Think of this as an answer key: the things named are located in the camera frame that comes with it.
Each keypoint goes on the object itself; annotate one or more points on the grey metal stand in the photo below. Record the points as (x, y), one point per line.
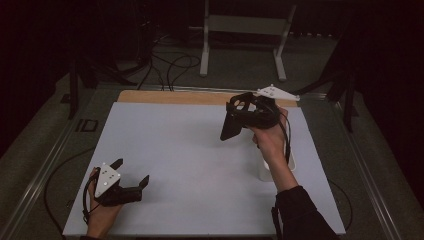
(246, 25)

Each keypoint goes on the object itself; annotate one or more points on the black tripod stand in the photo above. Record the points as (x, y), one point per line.
(73, 93)
(348, 106)

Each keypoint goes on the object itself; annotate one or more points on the metal floor rail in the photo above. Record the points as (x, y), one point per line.
(370, 180)
(40, 180)

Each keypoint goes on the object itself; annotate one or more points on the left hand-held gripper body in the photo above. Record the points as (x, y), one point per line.
(106, 181)

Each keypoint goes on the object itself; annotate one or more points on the person's left hand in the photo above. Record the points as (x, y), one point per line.
(103, 218)

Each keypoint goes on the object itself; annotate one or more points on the black phone case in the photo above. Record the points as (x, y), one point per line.
(230, 130)

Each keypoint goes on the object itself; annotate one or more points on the white table cover sheet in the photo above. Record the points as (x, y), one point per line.
(186, 186)

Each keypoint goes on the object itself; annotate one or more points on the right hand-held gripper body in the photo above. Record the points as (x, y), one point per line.
(266, 113)

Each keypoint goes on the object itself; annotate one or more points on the white plastic bin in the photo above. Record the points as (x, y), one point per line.
(266, 173)

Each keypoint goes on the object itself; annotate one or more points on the person's right hand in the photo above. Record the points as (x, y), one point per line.
(271, 140)

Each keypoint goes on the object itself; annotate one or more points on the black floor bracket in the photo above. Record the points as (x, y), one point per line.
(87, 125)

